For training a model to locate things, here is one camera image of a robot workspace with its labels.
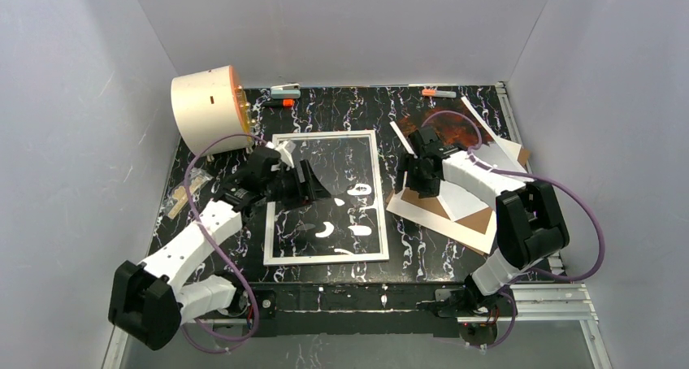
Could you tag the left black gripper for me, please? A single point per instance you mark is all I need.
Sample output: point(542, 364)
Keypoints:
point(297, 184)

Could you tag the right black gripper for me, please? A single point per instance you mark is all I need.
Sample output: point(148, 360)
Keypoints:
point(421, 174)

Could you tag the red autumn photo print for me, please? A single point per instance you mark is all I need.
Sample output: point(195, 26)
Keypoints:
point(453, 121)

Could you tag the white picture frame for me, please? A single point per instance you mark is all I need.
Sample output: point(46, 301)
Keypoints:
point(348, 227)

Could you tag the brown cardboard backing board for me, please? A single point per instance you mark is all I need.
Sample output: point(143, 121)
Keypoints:
point(486, 184)

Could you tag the white mat board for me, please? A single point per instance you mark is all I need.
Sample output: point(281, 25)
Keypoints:
point(455, 213)

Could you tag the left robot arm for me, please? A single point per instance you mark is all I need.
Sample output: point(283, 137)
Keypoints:
point(191, 276)

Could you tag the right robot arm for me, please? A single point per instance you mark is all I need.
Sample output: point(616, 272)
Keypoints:
point(529, 223)

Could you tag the orange grey utility knife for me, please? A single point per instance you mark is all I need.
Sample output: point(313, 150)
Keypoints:
point(435, 93)

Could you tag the black orange marker pen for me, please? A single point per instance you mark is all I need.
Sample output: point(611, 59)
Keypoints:
point(288, 102)

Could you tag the cream cylindrical drum device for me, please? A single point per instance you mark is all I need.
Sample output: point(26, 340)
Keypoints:
point(211, 111)

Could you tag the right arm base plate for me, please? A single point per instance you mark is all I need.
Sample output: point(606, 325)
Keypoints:
point(461, 302)

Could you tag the aluminium rail front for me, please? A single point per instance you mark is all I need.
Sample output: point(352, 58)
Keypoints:
point(534, 301)

